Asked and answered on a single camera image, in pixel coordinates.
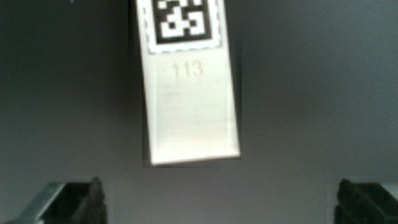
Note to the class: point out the white desk leg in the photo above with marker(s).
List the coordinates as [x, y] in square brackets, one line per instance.
[187, 80]

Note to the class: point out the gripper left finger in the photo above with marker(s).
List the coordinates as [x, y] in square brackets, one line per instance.
[66, 204]

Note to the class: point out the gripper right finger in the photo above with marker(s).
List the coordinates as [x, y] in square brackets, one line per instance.
[367, 203]

